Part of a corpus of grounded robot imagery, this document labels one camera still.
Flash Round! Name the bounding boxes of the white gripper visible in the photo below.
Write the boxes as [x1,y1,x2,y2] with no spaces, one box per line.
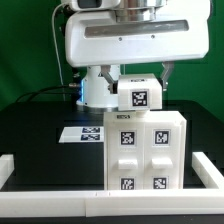
[65,0,211,94]

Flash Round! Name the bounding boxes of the white cabinet top block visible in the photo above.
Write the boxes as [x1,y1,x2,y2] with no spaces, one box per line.
[117,74,162,111]

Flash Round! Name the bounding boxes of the white door panel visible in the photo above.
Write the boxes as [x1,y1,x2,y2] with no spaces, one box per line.
[105,123,144,190]
[144,121,186,190]

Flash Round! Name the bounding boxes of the white cabinet body box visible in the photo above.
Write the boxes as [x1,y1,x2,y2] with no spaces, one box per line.
[103,111,187,190]

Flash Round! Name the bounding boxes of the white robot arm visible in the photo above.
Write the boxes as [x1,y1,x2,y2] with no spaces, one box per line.
[61,0,211,111]

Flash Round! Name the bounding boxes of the white marker tag sheet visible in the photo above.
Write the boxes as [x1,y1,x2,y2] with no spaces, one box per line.
[59,126,104,143]

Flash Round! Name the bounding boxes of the black cable bundle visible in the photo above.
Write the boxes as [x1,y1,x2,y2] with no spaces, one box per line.
[14,84,83,103]

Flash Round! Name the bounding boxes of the white cable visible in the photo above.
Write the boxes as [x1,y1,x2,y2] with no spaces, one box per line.
[50,2,73,101]

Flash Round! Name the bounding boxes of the white fence rail frame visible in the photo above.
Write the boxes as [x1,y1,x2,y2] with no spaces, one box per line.
[0,152,224,218]

